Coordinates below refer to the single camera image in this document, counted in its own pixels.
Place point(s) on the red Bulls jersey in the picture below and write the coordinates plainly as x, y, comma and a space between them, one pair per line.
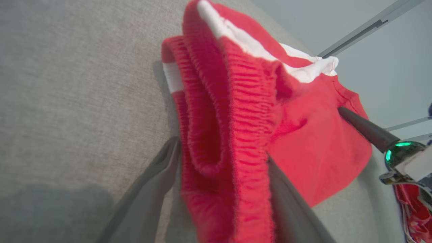
415, 219

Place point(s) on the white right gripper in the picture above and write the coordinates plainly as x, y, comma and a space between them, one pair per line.
416, 167

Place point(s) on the grey partition base rail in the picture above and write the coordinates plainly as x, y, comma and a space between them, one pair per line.
410, 123

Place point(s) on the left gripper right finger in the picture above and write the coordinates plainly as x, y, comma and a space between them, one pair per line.
297, 216

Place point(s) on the narrow white partition panel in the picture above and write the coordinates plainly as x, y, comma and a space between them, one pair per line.
405, 74

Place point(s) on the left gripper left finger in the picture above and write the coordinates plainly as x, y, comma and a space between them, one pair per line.
148, 199

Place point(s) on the red shorts white stripes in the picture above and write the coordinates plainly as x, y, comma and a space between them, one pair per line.
303, 135

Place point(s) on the grey fabric sofa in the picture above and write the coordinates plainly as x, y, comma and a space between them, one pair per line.
84, 84

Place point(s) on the wide white partition panel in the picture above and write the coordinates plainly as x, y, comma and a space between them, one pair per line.
297, 20

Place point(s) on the grey partition post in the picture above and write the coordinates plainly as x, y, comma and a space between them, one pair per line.
371, 28

